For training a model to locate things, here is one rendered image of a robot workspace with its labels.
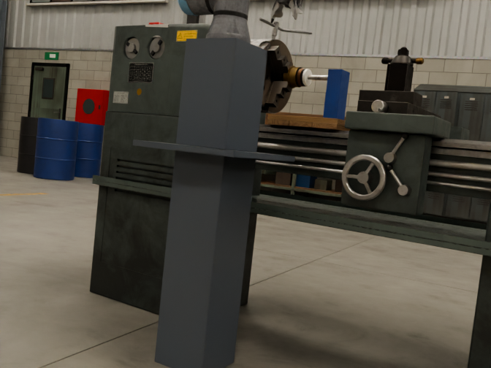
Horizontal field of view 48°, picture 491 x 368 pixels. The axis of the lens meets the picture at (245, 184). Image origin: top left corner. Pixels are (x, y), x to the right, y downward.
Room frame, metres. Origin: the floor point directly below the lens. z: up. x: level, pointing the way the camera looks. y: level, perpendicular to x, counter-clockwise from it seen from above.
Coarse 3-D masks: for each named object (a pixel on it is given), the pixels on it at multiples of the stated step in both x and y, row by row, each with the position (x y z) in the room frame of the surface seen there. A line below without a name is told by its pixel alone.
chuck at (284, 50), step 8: (256, 40) 2.39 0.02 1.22; (264, 40) 2.37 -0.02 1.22; (272, 40) 2.36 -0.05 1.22; (280, 40) 2.42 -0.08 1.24; (264, 48) 2.32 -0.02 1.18; (280, 48) 2.42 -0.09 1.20; (288, 56) 2.48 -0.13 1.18; (272, 72) 2.47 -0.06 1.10; (264, 80) 2.34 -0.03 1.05; (272, 80) 2.48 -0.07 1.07; (264, 88) 2.35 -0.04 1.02; (264, 96) 2.35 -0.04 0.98; (288, 96) 2.52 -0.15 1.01; (280, 104) 2.46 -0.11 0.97; (264, 112) 2.43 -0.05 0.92; (272, 112) 2.41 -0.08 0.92
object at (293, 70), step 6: (294, 66) 2.37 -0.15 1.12; (288, 72) 2.33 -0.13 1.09; (294, 72) 2.32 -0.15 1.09; (300, 72) 2.31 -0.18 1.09; (288, 78) 2.33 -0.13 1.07; (294, 78) 2.32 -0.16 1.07; (300, 78) 2.31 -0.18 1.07; (288, 84) 2.34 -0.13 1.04; (294, 84) 2.33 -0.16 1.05; (300, 84) 2.32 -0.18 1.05
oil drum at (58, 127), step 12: (48, 120) 8.02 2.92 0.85; (60, 120) 8.04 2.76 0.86; (48, 132) 8.02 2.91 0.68; (60, 132) 8.05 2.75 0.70; (72, 132) 8.18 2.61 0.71; (36, 144) 8.17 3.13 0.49; (48, 144) 8.02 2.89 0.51; (60, 144) 8.05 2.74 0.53; (72, 144) 8.20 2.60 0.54; (36, 156) 8.12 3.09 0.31; (48, 156) 8.02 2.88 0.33; (60, 156) 8.06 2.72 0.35; (72, 156) 8.23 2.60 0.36; (36, 168) 8.10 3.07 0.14; (48, 168) 8.02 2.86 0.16; (60, 168) 8.07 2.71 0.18; (72, 168) 8.26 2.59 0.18
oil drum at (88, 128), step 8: (80, 128) 8.96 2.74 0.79; (88, 128) 8.98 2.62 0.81; (96, 128) 9.07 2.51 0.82; (80, 136) 8.96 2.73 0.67; (88, 136) 8.99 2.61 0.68; (96, 136) 9.08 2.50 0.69; (80, 144) 8.96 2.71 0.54; (88, 144) 8.99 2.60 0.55; (96, 144) 9.09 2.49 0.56; (80, 152) 8.96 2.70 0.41; (88, 152) 9.00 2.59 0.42; (96, 152) 9.11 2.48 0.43; (80, 160) 8.96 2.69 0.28; (88, 160) 9.01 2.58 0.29; (96, 160) 9.11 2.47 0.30; (80, 168) 8.96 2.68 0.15; (88, 168) 9.01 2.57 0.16; (96, 168) 9.14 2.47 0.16; (80, 176) 8.96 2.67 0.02; (88, 176) 9.02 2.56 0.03
